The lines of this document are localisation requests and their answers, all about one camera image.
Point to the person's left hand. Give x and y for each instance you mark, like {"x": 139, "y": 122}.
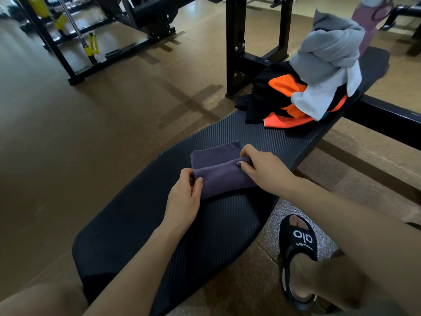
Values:
{"x": 182, "y": 204}

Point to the person's right hand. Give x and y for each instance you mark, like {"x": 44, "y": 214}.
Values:
{"x": 269, "y": 174}

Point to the purple towel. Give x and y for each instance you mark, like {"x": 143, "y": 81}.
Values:
{"x": 220, "y": 180}

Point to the black orange jacket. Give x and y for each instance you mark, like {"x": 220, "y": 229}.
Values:
{"x": 263, "y": 95}

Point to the white towel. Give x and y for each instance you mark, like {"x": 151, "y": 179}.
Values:
{"x": 315, "y": 101}

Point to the grey yoga fitness towel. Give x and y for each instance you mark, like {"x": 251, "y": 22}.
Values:
{"x": 325, "y": 52}

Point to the pink water bottle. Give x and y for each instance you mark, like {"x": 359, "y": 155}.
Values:
{"x": 365, "y": 19}

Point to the person's right forearm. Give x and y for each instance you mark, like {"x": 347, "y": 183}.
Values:
{"x": 355, "y": 233}

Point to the person's left forearm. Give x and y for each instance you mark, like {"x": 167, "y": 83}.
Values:
{"x": 131, "y": 276}

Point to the person's left leg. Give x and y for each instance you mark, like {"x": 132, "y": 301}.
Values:
{"x": 39, "y": 302}

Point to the black ribbed bench pad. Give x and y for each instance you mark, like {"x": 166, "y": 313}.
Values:
{"x": 138, "y": 220}

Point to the black right slipper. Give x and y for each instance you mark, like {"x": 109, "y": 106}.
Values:
{"x": 299, "y": 236}

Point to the yellow safety catch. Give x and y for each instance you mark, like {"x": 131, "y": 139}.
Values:
{"x": 91, "y": 46}

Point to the black power rack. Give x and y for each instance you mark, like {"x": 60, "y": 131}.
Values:
{"x": 154, "y": 13}

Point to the rack of black weight plates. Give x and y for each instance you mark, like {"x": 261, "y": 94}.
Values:
{"x": 401, "y": 11}

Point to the yellow black gym machine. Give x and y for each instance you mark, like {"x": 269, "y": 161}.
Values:
{"x": 39, "y": 6}

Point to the black steel bench frame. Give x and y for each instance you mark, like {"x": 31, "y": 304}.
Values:
{"x": 235, "y": 46}

